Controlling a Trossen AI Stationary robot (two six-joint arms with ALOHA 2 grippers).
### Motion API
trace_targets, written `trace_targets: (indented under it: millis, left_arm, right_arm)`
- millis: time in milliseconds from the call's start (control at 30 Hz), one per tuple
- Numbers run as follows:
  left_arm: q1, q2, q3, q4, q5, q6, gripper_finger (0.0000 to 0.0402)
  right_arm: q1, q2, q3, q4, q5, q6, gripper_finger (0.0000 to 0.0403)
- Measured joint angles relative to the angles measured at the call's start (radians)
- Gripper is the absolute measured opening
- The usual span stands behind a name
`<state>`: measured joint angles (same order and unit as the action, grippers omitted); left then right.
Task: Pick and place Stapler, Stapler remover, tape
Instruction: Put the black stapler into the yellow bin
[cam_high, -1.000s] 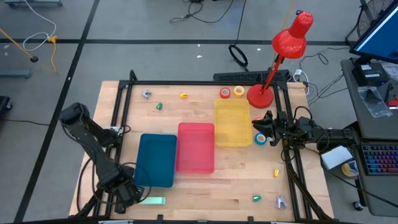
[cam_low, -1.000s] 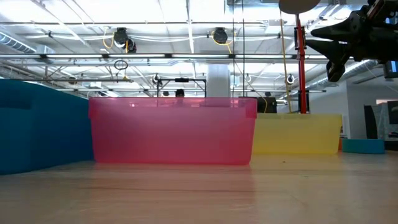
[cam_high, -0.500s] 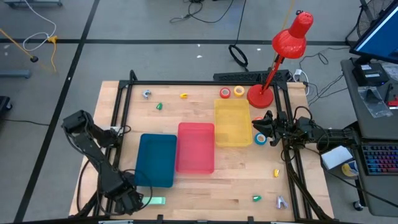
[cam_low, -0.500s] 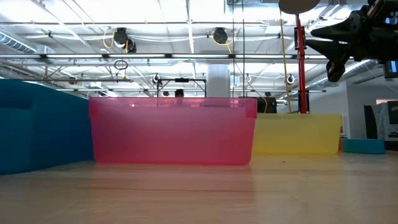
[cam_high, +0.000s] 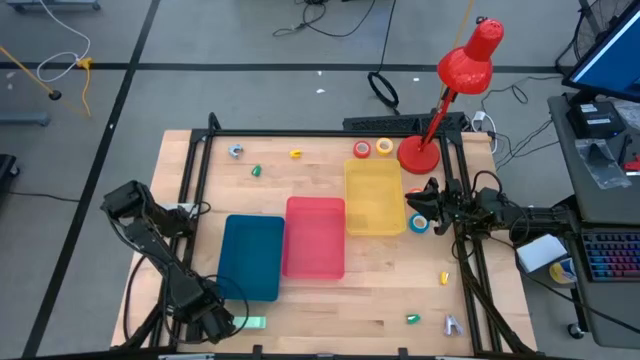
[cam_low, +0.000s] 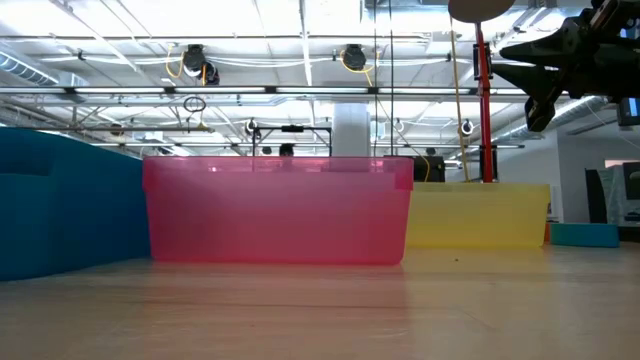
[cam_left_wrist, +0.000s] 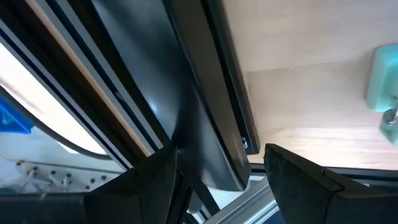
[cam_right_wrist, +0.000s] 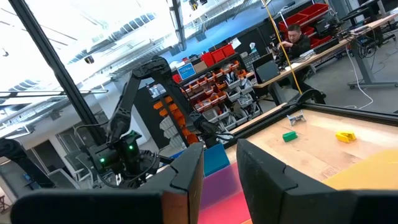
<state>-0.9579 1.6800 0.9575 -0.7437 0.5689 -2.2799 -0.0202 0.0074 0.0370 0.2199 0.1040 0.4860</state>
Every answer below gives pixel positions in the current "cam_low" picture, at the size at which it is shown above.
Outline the blue plastic bin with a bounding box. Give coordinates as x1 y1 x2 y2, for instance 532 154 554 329
0 126 152 282

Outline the yellow hanging cord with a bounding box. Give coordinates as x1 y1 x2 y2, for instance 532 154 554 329
448 18 473 184

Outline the black gantry frame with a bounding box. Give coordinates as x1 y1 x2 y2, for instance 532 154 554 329
251 124 334 158

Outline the yellow translucent plastic bin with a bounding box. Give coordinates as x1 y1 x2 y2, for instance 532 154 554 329
405 181 552 250

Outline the blue tape roll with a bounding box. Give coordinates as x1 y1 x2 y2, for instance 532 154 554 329
549 222 621 249

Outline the red desk lamp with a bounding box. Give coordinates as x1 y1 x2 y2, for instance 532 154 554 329
447 0 517 184

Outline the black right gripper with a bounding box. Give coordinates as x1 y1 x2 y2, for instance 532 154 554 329
491 0 640 133

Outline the pink translucent plastic bin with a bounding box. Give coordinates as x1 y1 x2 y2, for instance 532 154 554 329
141 155 416 267

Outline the black ceiling cable reel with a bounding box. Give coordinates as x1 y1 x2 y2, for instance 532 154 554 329
340 43 369 73
180 43 222 87

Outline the black computer monitor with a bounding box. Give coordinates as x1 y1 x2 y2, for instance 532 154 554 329
616 96 640 128

